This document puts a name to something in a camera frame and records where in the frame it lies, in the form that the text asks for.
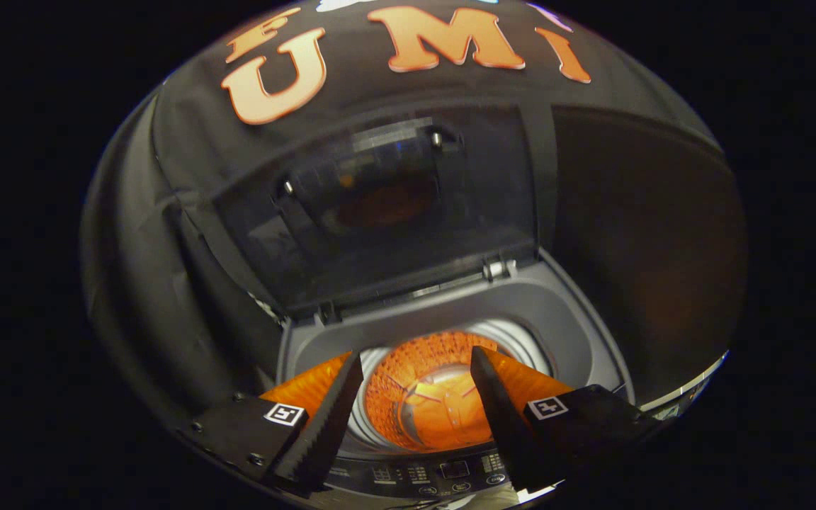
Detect dark glass washing machine lid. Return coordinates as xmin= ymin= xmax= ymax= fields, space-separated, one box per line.
xmin=212 ymin=105 xmax=559 ymax=322

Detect yellow polo shirt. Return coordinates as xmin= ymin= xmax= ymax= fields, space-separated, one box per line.
xmin=397 ymin=365 xmax=497 ymax=451

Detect black backdrop cloth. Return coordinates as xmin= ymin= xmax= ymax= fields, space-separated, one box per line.
xmin=81 ymin=0 xmax=747 ymax=426

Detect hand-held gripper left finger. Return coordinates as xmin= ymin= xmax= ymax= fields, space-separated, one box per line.
xmin=178 ymin=352 xmax=366 ymax=494

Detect grey washing machine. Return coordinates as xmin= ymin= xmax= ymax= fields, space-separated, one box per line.
xmin=277 ymin=248 xmax=638 ymax=508

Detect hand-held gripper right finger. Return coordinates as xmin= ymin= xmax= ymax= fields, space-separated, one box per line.
xmin=470 ymin=346 xmax=665 ymax=495

